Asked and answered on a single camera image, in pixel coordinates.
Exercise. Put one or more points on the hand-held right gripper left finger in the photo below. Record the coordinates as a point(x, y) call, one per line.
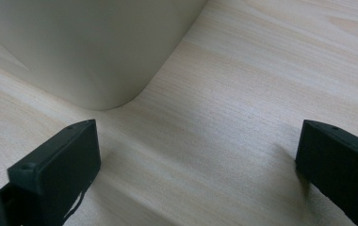
point(57, 163)

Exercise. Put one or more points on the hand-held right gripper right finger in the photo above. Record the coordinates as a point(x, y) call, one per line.
point(340, 166)

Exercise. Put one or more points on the cream trash bin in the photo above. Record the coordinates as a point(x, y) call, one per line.
point(89, 47)

